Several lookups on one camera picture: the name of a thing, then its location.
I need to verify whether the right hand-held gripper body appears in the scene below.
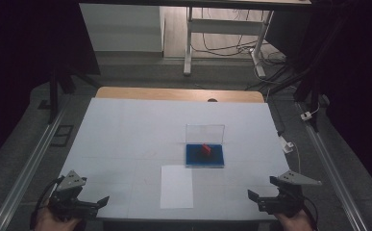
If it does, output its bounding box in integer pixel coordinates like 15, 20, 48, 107
256, 169, 323, 217

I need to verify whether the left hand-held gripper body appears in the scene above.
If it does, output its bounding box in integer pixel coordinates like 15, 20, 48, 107
47, 169, 100, 222

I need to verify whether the blue ink pad box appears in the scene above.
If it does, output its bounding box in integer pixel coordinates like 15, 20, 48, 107
185, 123, 226, 169

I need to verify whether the person's right hand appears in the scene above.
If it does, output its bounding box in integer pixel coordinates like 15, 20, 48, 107
273, 207, 315, 231

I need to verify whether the person's left hand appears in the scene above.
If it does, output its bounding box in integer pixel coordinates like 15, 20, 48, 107
34, 199, 83, 231

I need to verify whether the white plug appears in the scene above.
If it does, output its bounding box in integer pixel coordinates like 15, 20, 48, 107
280, 136, 295, 155

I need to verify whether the white table cover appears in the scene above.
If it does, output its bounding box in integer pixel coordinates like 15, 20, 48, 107
56, 97, 291, 222

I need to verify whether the white paper sheet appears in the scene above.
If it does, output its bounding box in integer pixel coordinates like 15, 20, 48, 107
160, 165, 194, 210

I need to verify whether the black metal stand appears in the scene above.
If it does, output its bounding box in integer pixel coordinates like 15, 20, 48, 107
269, 61, 323, 133

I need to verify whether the black tripod stand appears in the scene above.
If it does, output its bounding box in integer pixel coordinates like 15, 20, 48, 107
46, 63, 102, 125

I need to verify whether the white cabinet panel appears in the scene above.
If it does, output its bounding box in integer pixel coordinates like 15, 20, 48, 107
79, 3, 166, 54

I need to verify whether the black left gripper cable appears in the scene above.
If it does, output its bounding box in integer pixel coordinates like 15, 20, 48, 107
29, 176, 64, 231

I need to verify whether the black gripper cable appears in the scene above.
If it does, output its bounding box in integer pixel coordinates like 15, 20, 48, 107
29, 176, 64, 231
301, 194, 320, 231

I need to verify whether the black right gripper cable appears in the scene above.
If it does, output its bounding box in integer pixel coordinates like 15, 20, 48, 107
301, 194, 320, 231

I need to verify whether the white cable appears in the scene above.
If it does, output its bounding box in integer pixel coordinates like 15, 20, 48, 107
290, 141, 303, 175

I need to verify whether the aluminium rail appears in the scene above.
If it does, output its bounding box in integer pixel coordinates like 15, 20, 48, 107
0, 94, 72, 231
296, 101, 371, 231

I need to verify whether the black floor frame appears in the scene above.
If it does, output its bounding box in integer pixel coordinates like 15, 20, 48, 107
49, 124, 75, 148

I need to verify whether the tangle of floor cables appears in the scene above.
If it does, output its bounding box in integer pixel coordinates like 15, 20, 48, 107
190, 9, 287, 66

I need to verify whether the white desk frame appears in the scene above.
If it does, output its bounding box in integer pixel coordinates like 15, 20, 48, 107
183, 6, 275, 79

